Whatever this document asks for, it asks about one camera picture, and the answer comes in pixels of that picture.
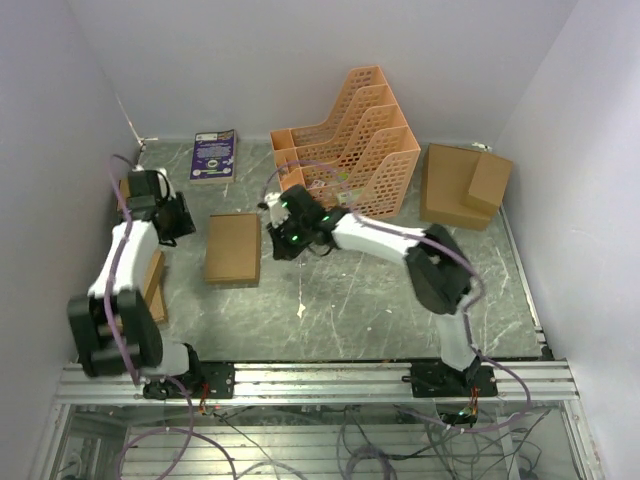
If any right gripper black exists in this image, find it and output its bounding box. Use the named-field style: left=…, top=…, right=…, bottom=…
left=267, top=211, right=312, bottom=261

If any cardboard box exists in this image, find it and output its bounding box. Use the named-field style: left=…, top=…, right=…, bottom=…
left=420, top=144, right=513, bottom=231
left=204, top=213, right=262, bottom=287
left=116, top=177, right=130, bottom=212
left=143, top=249, right=168, bottom=325

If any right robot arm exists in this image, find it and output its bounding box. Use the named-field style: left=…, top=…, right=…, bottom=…
left=258, top=185, right=481, bottom=396

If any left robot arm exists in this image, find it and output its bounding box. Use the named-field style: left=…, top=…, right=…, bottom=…
left=67, top=167, right=204, bottom=397

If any purple book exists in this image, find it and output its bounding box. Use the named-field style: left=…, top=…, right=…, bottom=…
left=189, top=129, right=237, bottom=185

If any peach plastic file organizer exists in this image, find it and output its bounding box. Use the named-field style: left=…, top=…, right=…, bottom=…
left=270, top=66, right=421, bottom=219

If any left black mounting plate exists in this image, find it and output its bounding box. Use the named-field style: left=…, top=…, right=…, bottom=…
left=142, top=362, right=236, bottom=401

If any black mounting plate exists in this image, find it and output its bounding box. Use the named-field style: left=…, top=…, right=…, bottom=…
left=402, top=360, right=498, bottom=398
left=142, top=362, right=236, bottom=401

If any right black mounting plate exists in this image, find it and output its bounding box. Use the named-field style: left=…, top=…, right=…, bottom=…
left=402, top=360, right=498, bottom=398

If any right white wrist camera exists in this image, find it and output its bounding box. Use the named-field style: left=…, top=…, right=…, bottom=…
left=258, top=193, right=290, bottom=228

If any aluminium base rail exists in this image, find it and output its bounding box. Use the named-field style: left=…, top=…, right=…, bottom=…
left=54, top=361, right=579, bottom=406

